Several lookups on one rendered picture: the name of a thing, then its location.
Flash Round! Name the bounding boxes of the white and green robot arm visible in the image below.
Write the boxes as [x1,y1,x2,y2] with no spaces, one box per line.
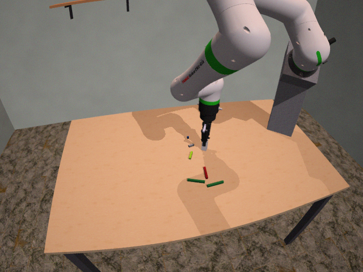
[170,0,336,116]

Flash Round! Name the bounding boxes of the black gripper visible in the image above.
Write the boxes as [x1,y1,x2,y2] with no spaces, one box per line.
[200,112,216,151]

